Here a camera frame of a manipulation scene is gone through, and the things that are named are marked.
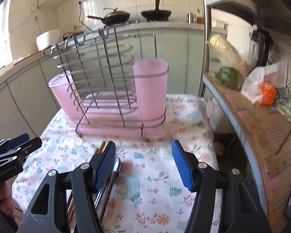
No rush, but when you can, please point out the metal wire dish rack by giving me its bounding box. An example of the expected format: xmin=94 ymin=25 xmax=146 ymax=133
xmin=42 ymin=26 xmax=168 ymax=137

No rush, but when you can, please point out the clear container with vegetables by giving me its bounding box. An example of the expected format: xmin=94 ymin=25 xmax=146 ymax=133
xmin=207 ymin=35 xmax=252 ymax=90

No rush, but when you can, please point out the white rice cooker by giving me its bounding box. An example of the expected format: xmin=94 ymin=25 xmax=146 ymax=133
xmin=36 ymin=29 xmax=61 ymax=51

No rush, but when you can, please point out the gas stove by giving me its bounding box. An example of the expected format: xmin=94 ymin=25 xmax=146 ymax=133
xmin=96 ymin=18 xmax=170 ymax=28

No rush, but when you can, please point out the right pink utensil cup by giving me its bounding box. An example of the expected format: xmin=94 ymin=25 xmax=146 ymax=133
xmin=133 ymin=58 xmax=169 ymax=123

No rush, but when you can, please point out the green onions bunch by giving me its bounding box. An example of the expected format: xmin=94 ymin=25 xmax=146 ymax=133
xmin=274 ymin=82 xmax=291 ymax=121

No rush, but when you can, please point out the cardboard shelf liner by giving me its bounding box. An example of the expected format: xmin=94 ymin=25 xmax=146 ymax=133
xmin=203 ymin=74 xmax=291 ymax=232

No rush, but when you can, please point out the stainless steel kettle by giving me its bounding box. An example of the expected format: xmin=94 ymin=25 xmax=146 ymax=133
xmin=186 ymin=12 xmax=197 ymax=24

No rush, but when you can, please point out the metal storage shelf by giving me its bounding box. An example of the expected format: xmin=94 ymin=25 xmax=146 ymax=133
xmin=202 ymin=0 xmax=291 ymax=232

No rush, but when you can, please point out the pink utensil cup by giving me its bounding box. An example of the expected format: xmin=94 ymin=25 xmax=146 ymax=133
xmin=133 ymin=58 xmax=169 ymax=123
xmin=48 ymin=70 xmax=83 ymax=122

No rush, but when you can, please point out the lidded black wok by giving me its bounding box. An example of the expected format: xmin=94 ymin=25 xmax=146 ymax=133
xmin=87 ymin=7 xmax=131 ymax=26

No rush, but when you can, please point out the left pink utensil cup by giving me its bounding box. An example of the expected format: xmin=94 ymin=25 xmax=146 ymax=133
xmin=48 ymin=70 xmax=83 ymax=122

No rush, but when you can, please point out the black blender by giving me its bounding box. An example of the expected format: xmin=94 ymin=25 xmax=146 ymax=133
xmin=249 ymin=28 xmax=274 ymax=68

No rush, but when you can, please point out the pink drip tray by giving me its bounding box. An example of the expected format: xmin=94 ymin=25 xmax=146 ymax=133
xmin=67 ymin=90 xmax=166 ymax=138

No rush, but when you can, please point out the floral tablecloth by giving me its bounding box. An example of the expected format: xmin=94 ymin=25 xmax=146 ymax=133
xmin=12 ymin=95 xmax=218 ymax=232

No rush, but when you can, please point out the person's left hand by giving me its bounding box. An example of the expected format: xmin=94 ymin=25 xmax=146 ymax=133
xmin=0 ymin=182 xmax=14 ymax=216

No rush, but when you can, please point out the white orange plastic bag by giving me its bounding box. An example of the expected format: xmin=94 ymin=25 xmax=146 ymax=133
xmin=241 ymin=61 xmax=285 ymax=106

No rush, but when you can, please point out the light wooden chopstick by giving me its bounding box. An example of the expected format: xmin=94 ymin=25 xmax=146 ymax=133
xmin=67 ymin=141 xmax=107 ymax=223

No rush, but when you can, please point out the black wok with handle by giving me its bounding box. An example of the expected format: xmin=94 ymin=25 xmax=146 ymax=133
xmin=141 ymin=0 xmax=172 ymax=22

